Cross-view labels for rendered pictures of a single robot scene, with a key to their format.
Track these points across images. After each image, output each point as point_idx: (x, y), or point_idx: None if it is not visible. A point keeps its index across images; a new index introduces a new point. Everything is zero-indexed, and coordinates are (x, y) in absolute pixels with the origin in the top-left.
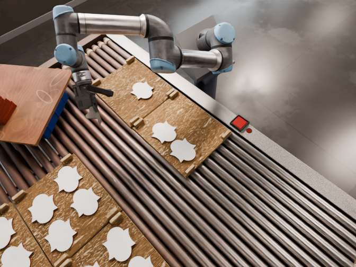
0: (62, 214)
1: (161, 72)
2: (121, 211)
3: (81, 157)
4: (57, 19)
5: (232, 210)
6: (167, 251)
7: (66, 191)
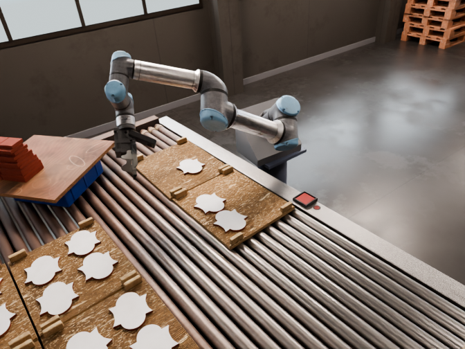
0: (64, 278)
1: (212, 129)
2: None
3: (104, 225)
4: (114, 61)
5: (287, 284)
6: (193, 327)
7: (77, 254)
